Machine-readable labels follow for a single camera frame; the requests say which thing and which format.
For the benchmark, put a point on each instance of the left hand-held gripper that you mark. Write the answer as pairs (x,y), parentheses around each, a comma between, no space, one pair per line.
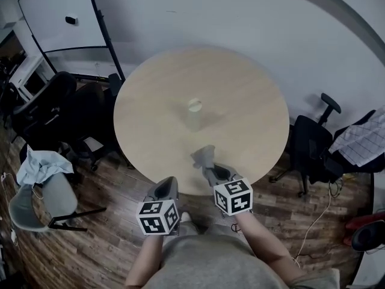
(156,218)

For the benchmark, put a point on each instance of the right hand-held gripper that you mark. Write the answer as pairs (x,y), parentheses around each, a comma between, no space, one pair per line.
(233,196)

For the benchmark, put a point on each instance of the grey cloth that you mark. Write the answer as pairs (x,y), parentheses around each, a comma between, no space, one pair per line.
(204,156)

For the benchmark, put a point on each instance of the pale drink container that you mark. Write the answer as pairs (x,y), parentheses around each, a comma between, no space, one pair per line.
(194,116)

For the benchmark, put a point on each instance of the person's left forearm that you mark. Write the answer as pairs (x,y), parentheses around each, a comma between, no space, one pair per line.
(144,260)

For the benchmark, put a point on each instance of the person's right forearm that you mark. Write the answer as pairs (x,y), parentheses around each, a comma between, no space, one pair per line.
(261,245)

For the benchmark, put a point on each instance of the black chair under checked cloth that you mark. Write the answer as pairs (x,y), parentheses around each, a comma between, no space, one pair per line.
(334,167)

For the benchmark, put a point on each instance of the light blue crumpled cloth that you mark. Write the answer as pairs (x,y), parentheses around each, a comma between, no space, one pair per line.
(39,167)

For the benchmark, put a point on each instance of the white checked cloth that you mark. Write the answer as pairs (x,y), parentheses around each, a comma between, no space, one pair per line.
(361,140)

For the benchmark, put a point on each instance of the person's light shoe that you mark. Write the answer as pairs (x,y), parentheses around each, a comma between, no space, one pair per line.
(185,217)

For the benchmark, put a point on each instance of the person's grey shirt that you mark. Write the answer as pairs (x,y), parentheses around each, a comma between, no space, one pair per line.
(210,263)

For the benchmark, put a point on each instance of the black office chair with armrest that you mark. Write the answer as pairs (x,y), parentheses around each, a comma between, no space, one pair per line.
(309,143)

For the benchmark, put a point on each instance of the grey shell chair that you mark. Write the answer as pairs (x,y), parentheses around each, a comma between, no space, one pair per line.
(57,197)

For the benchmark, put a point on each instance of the red object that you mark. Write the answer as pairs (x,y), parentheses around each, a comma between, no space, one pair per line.
(358,221)

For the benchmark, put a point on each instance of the black rounded object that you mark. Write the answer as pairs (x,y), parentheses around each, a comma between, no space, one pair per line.
(368,236)

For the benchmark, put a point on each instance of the black office chair with headrest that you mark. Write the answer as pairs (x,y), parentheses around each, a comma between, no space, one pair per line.
(45,107)

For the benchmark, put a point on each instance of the white shelf unit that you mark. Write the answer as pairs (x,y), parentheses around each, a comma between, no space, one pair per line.
(27,74)

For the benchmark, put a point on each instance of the black whiteboard eraser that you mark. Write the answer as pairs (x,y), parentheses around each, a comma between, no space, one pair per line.
(71,20)

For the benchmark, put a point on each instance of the whiteboard on black stand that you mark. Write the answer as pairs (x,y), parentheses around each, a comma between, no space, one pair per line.
(63,17)

